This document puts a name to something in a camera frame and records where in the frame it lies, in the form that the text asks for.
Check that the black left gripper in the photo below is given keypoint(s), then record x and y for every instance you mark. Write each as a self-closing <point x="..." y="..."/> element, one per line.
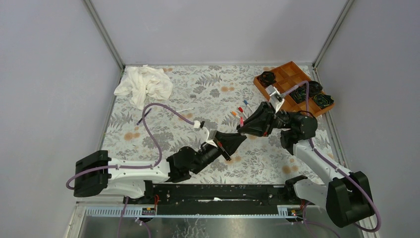
<point x="229" y="143"/>

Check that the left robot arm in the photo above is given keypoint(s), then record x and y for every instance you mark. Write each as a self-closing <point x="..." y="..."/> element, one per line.
<point x="100" y="174"/>

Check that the floral patterned mat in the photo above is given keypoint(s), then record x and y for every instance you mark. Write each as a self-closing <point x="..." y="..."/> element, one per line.
<point x="214" y="92"/>

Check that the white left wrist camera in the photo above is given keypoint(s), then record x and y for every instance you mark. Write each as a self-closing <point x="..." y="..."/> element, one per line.
<point x="205" y="129"/>

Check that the black pen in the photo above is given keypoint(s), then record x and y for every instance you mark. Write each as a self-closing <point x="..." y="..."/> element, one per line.
<point x="141" y="119"/>

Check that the white pen blue tip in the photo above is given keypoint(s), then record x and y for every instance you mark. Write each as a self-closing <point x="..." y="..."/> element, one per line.
<point x="248" y="105"/>

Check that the white pen red tip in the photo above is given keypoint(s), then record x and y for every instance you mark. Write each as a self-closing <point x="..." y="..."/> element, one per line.
<point x="242" y="112"/>
<point x="235" y="115"/>

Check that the white crumpled cloth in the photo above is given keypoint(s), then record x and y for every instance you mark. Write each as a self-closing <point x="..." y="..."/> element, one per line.
<point x="143" y="81"/>

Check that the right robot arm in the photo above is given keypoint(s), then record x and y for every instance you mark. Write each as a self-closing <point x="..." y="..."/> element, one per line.
<point x="344" y="195"/>

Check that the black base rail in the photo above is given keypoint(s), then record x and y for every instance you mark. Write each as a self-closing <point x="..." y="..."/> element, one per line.
<point x="216" y="199"/>

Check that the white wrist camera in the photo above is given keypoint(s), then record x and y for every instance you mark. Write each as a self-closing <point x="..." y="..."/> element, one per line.
<point x="205" y="129"/>
<point x="276" y="99"/>

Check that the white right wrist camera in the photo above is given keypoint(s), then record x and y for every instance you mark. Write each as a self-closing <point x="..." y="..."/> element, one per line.
<point x="276" y="99"/>

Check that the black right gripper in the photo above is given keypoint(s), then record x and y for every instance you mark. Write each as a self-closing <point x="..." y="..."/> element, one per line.
<point x="261" y="122"/>

